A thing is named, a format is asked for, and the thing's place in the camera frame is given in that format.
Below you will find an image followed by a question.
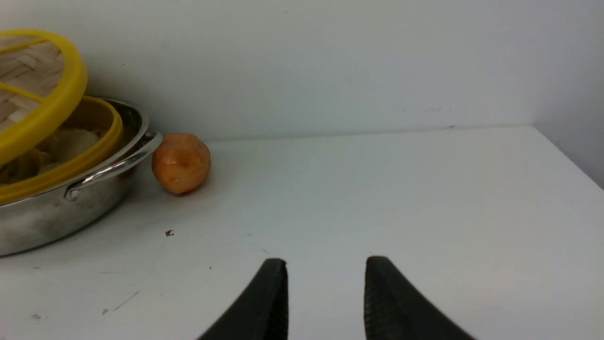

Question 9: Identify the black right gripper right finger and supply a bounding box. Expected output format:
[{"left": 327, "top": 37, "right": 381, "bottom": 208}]
[{"left": 364, "top": 256, "right": 473, "bottom": 340}]

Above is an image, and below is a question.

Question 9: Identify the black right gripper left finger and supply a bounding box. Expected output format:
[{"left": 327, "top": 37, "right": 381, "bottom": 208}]
[{"left": 199, "top": 258, "right": 289, "bottom": 340}]

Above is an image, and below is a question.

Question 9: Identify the bamboo steamer basket yellow rim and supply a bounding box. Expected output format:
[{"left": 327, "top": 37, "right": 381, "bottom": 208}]
[{"left": 1, "top": 96, "right": 125, "bottom": 204}]

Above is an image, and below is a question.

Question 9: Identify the woven bamboo lid yellow rim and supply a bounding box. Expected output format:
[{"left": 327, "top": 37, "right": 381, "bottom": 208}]
[{"left": 0, "top": 29, "right": 88, "bottom": 164}]

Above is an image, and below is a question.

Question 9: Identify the brown orange round fruit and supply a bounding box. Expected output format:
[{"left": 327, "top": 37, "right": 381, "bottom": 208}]
[{"left": 151, "top": 133, "right": 212, "bottom": 196}]

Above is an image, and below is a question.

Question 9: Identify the white steamed bun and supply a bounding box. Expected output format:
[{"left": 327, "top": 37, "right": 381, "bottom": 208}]
[{"left": 49, "top": 129, "right": 100, "bottom": 163}]

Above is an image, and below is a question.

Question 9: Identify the stainless steel two-handled pot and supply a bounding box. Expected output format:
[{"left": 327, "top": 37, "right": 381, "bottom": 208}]
[{"left": 0, "top": 98, "right": 163, "bottom": 256}]

